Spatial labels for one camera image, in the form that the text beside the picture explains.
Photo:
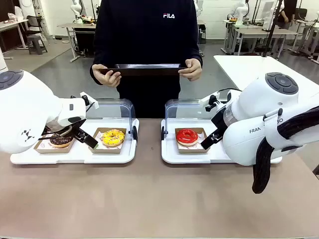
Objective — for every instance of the black tripod pole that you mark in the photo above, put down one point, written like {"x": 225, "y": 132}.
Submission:
{"x": 271, "y": 27}

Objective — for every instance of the background person dark top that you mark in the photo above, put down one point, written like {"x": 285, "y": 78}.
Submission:
{"x": 289, "y": 12}

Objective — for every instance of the white background desk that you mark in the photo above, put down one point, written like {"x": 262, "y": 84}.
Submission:
{"x": 12, "y": 23}

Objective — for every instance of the dark brown serving tray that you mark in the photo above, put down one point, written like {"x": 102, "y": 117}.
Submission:
{"x": 149, "y": 71}

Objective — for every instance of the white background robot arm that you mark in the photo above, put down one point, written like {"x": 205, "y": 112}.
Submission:
{"x": 240, "y": 12}
{"x": 77, "y": 12}

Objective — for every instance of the wooden top background desk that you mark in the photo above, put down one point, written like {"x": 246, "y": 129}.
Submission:
{"x": 67, "y": 25}

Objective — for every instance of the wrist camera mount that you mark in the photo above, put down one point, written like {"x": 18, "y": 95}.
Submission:
{"x": 211, "y": 100}
{"x": 86, "y": 99}

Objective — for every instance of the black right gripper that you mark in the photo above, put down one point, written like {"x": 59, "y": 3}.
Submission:
{"x": 220, "y": 120}

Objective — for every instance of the beige top background desk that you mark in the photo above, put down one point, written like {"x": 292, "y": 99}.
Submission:
{"x": 264, "y": 32}

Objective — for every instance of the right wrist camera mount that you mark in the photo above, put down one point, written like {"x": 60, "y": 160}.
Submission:
{"x": 211, "y": 100}

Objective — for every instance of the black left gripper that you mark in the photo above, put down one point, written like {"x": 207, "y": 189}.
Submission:
{"x": 74, "y": 122}

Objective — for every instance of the yellow glazed donut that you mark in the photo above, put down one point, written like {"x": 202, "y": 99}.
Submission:
{"x": 109, "y": 139}

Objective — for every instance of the person's right hand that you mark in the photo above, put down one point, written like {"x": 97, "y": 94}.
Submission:
{"x": 107, "y": 79}

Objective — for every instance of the chocolate glazed donut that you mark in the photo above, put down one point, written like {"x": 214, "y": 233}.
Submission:
{"x": 62, "y": 143}

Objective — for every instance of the black office chair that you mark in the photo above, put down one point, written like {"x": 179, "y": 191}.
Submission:
{"x": 37, "y": 22}

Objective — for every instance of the person in dark sweater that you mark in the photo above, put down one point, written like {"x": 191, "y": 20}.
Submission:
{"x": 144, "y": 37}

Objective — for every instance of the chocolate donut in box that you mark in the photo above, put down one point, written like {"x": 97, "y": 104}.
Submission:
{"x": 42, "y": 148}

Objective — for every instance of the white display tray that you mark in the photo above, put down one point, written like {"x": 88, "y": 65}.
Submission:
{"x": 109, "y": 156}
{"x": 169, "y": 154}

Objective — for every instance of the red donut in box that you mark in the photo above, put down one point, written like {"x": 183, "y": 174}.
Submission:
{"x": 199, "y": 148}

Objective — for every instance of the white side table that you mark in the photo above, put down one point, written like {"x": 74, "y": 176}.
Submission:
{"x": 236, "y": 67}

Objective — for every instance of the person's left forearm sleeve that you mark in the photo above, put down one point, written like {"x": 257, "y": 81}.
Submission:
{"x": 195, "y": 49}

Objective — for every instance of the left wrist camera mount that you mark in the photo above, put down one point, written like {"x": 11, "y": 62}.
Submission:
{"x": 86, "y": 99}

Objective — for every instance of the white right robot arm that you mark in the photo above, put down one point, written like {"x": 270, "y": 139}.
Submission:
{"x": 249, "y": 112}

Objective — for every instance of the person's left hand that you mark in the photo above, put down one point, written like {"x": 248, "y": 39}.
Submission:
{"x": 194, "y": 72}

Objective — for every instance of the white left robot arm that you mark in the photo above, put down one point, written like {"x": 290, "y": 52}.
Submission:
{"x": 25, "y": 104}

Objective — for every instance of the grey step stool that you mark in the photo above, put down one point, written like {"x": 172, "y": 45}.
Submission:
{"x": 37, "y": 39}

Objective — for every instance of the person's right forearm sleeve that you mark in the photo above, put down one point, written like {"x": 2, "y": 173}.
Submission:
{"x": 98, "y": 54}

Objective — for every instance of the black equipment cabinet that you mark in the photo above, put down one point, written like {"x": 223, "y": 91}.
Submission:
{"x": 86, "y": 39}

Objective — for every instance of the white plastic bag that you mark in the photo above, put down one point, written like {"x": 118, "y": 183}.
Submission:
{"x": 15, "y": 15}

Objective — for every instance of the red glazed donut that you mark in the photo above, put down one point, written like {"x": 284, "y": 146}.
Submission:
{"x": 180, "y": 139}

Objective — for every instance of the clear display lid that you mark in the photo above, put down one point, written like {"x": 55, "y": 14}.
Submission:
{"x": 124, "y": 107}
{"x": 174, "y": 109}

